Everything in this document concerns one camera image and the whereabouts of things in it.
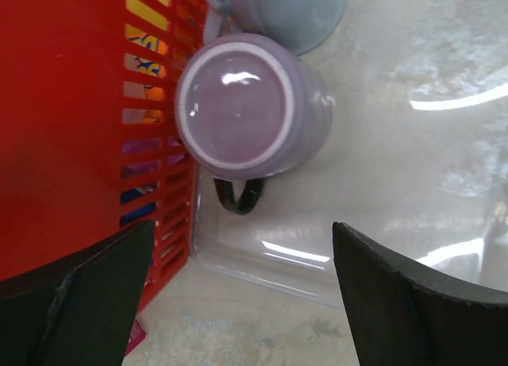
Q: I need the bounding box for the red plastic shopping basket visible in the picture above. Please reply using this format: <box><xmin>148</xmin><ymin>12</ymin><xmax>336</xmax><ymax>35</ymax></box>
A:
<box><xmin>1</xmin><ymin>0</ymin><xmax>206</xmax><ymax>306</ymax></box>

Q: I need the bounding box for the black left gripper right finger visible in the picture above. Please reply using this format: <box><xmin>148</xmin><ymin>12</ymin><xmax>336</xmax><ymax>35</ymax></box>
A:
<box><xmin>333</xmin><ymin>222</ymin><xmax>507</xmax><ymax>365</ymax></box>

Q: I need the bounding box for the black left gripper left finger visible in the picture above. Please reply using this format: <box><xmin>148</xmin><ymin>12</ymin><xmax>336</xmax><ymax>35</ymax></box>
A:
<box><xmin>1</xmin><ymin>221</ymin><xmax>155</xmax><ymax>365</ymax></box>

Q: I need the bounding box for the pink purple packet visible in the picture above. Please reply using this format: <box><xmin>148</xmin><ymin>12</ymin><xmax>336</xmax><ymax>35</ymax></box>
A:
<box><xmin>125</xmin><ymin>318</ymin><xmax>146</xmax><ymax>356</ymax></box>

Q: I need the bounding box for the clear plastic tray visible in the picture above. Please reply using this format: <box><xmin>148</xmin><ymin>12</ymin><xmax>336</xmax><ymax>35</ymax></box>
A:
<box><xmin>194</xmin><ymin>43</ymin><xmax>507</xmax><ymax>306</ymax></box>

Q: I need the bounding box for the orange snack packet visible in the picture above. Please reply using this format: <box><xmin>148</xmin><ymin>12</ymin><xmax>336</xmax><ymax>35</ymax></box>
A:
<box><xmin>122</xmin><ymin>0</ymin><xmax>170</xmax><ymax>124</ymax></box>

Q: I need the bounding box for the light grey mug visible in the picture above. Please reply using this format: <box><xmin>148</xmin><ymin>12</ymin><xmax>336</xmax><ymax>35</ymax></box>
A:
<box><xmin>202</xmin><ymin>0</ymin><xmax>348</xmax><ymax>55</ymax></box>

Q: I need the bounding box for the lilac grey mug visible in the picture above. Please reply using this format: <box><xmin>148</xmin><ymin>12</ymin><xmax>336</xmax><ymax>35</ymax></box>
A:
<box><xmin>175</xmin><ymin>33</ymin><xmax>335</xmax><ymax>215</ymax></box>

